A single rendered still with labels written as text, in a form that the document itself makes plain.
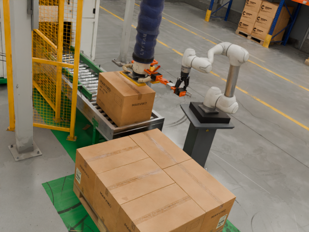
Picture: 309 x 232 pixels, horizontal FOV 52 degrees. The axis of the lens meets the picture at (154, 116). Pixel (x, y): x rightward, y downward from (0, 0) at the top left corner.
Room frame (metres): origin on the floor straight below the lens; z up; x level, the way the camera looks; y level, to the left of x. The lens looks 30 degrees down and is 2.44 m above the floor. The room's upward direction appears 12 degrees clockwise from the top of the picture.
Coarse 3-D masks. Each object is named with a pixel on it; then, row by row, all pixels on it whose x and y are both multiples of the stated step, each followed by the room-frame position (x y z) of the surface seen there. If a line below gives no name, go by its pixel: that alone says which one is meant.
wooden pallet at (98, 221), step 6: (78, 186) 2.33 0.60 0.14; (78, 192) 2.32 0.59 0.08; (78, 198) 2.31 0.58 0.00; (84, 198) 2.31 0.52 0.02; (84, 204) 2.23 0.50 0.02; (90, 204) 2.14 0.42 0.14; (90, 210) 2.18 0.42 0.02; (90, 216) 2.12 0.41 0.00; (96, 216) 2.12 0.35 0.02; (96, 222) 2.05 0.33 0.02; (102, 222) 1.97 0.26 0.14; (102, 228) 1.96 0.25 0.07; (222, 228) 2.19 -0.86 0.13
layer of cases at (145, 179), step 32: (96, 160) 2.30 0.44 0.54; (128, 160) 2.40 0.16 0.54; (160, 160) 2.50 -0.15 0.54; (192, 160) 2.61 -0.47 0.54; (96, 192) 2.09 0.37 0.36; (128, 192) 1.98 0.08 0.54; (160, 192) 2.06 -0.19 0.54; (192, 192) 2.14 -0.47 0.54; (224, 192) 2.23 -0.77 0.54; (128, 224) 1.71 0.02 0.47; (160, 224) 1.72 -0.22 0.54; (192, 224) 1.84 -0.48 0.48; (224, 224) 2.21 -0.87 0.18
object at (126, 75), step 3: (120, 72) 3.13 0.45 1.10; (123, 72) 3.13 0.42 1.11; (126, 72) 3.14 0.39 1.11; (129, 72) 3.10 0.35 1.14; (123, 75) 3.09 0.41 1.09; (126, 75) 3.07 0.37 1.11; (129, 75) 3.08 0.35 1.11; (129, 78) 3.02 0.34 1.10; (132, 78) 3.02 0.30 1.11; (135, 78) 3.04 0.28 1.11; (132, 81) 2.98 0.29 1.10; (135, 81) 2.97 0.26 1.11; (135, 84) 2.94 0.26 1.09; (138, 84) 2.92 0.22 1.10; (141, 84) 2.94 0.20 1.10; (144, 84) 2.96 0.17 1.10
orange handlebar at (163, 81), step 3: (132, 60) 3.23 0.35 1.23; (132, 63) 3.19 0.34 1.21; (153, 63) 3.29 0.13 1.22; (156, 63) 3.32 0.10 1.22; (144, 69) 3.05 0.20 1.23; (147, 69) 3.08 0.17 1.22; (147, 72) 3.01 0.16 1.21; (159, 78) 2.90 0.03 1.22; (162, 78) 2.92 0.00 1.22; (162, 81) 2.85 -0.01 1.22; (165, 81) 2.87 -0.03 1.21; (165, 84) 2.81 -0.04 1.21; (171, 87) 2.76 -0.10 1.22; (174, 87) 2.78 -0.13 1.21; (183, 93) 2.67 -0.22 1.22
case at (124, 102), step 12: (108, 72) 3.42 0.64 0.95; (108, 84) 3.18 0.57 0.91; (120, 84) 3.17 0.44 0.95; (132, 84) 3.23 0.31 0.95; (108, 96) 3.15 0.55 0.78; (120, 96) 2.96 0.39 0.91; (132, 96) 2.97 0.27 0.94; (144, 96) 3.07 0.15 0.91; (108, 108) 3.13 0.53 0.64; (120, 108) 2.93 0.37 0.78; (132, 108) 2.98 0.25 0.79; (144, 108) 3.09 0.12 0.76; (120, 120) 2.91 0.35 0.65; (132, 120) 3.00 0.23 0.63; (144, 120) 3.11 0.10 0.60
